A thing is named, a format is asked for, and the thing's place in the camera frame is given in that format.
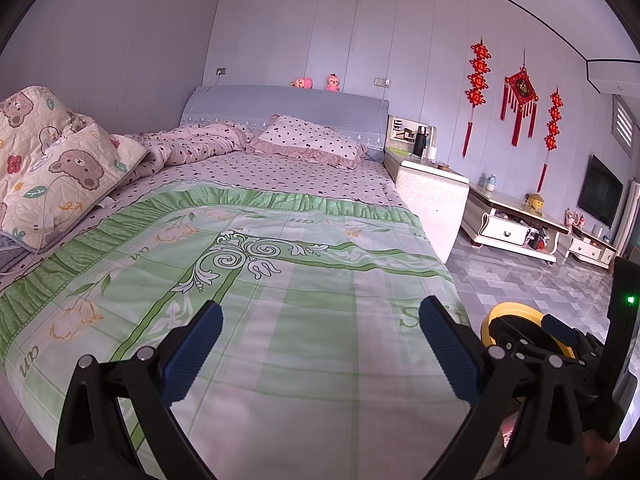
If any white coffee table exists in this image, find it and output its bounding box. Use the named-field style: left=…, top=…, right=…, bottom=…
left=460, top=184, right=570, bottom=265

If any bear print quilt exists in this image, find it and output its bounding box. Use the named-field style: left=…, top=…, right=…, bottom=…
left=0, top=86, right=151, bottom=256

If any louvred window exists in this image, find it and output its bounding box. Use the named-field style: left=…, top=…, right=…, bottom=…
left=612, top=97, right=640, bottom=161

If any pink polka-dot duvet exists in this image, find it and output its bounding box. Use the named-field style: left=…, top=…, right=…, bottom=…
left=122, top=121, right=256, bottom=168

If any red knot string decoration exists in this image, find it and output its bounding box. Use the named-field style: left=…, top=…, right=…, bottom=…
left=467, top=40, right=490, bottom=157
left=537, top=87, right=564, bottom=193

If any red diamond tassel decoration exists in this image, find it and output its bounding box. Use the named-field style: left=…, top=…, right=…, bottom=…
left=501, top=50, right=540, bottom=147

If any bed with grey headboard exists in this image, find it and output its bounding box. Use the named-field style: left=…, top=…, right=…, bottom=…
left=0, top=85, right=471, bottom=480

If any yellow-rimmed black trash bin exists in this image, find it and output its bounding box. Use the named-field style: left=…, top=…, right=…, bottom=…
left=480, top=301, right=578, bottom=406

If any pink polka-dot bedsheet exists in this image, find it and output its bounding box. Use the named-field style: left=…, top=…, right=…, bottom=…
left=100, top=152, right=408, bottom=211

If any green floral bedsheet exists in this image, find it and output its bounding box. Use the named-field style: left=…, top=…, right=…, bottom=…
left=0, top=185, right=471, bottom=480

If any white nightstand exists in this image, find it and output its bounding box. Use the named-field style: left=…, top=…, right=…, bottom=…
left=384, top=149, right=470, bottom=263

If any wall television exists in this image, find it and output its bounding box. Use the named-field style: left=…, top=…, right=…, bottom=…
left=577, top=155, right=624, bottom=228

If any white standing air conditioner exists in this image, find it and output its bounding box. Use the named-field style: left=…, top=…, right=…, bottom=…
left=612, top=180, right=640, bottom=248

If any white television stand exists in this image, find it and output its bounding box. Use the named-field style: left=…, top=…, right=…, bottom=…
left=567, top=224, right=618, bottom=268

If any pink polka-dot pillow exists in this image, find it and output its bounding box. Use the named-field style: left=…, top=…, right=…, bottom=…
left=248, top=114, right=367, bottom=168

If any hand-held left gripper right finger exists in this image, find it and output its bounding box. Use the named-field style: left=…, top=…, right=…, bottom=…
left=419, top=296, right=587, bottom=480

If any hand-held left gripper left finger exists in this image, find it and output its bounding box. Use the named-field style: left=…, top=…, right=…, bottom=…
left=54, top=301, right=224, bottom=480

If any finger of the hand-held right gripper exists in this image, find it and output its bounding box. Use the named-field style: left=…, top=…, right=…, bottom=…
left=502, top=334, right=551, bottom=365
left=542, top=314, right=608, bottom=376

